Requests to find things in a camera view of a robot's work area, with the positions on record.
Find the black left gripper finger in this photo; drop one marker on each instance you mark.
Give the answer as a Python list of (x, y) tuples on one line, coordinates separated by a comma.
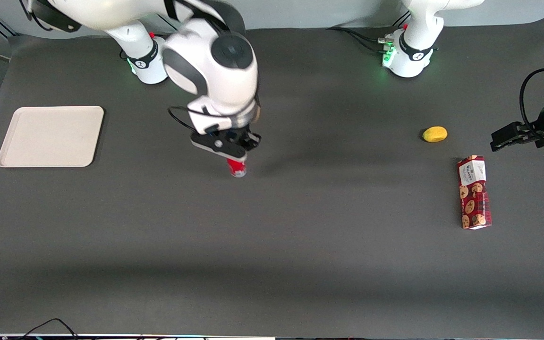
[(518, 128), (505, 140)]

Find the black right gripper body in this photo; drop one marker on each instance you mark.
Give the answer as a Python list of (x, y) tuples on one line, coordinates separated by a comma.
[(246, 136)]

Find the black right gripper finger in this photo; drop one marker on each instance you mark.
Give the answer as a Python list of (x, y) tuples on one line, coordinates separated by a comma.
[(254, 141)]

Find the red coke bottle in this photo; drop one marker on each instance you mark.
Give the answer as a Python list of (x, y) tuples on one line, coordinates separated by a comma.
[(237, 168)]

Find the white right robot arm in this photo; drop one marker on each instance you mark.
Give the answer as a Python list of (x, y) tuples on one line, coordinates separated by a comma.
[(206, 61)]

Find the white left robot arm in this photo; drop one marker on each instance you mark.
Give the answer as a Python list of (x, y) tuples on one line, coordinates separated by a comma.
[(416, 42)]

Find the beige plastic tray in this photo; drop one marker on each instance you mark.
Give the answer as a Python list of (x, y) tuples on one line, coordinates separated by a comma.
[(50, 137)]

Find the red cookie box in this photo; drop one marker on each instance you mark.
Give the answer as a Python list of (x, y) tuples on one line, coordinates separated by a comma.
[(474, 198)]

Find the yellow lemon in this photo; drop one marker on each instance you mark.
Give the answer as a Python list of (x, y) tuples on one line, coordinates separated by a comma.
[(435, 134)]

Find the dark grey table mat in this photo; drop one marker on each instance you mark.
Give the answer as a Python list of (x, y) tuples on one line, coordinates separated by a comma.
[(272, 245)]

